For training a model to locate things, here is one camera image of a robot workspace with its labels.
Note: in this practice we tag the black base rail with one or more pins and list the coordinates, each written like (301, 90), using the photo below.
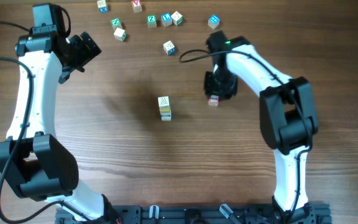
(257, 213)

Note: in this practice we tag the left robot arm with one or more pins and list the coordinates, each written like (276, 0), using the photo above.
(32, 161)

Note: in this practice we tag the green z block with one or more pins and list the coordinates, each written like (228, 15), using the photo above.
(116, 23)
(151, 21)

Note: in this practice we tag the white block bird picture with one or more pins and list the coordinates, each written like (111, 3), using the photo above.
(166, 115)

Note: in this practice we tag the white block green side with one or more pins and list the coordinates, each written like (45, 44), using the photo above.
(120, 34)

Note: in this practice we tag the white block blue side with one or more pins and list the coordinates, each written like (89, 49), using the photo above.
(166, 119)

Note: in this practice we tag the left green Z block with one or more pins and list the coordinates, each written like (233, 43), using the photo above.
(116, 23)

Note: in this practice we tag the blue L block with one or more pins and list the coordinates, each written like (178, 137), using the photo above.
(166, 19)

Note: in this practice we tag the red top block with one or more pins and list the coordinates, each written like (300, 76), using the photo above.
(213, 100)

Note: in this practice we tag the block with red V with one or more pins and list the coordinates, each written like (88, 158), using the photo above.
(136, 5)

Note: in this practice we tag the middle green Z block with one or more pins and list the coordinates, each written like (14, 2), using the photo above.
(151, 21)

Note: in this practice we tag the block with blue X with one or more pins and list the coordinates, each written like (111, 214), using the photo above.
(102, 6)

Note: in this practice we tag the blue top block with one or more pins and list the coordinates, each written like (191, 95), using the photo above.
(213, 21)

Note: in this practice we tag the white block green N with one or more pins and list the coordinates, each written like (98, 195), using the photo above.
(177, 18)

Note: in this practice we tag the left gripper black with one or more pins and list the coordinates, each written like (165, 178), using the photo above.
(87, 53)

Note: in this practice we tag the yellow S block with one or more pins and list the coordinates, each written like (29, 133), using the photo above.
(163, 102)

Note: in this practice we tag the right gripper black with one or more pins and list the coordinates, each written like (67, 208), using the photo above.
(210, 89)

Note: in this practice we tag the white block yellow O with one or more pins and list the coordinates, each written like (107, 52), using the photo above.
(165, 110)

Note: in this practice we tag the white block blue D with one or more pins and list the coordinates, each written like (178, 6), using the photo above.
(169, 48)

